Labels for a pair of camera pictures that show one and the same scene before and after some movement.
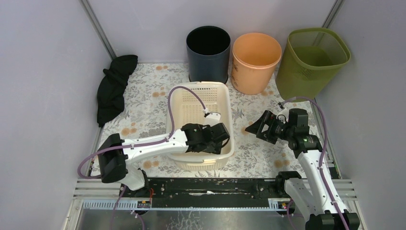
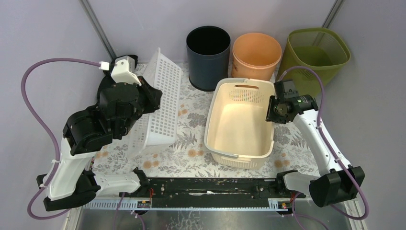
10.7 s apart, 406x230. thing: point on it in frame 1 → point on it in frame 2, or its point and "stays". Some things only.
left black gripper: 214,138 → 152,94
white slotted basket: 186,109 → 160,126
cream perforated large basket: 187,103 → 236,133
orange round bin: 254,57 stays
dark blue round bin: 208,50 stays
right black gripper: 270,119 → 270,116
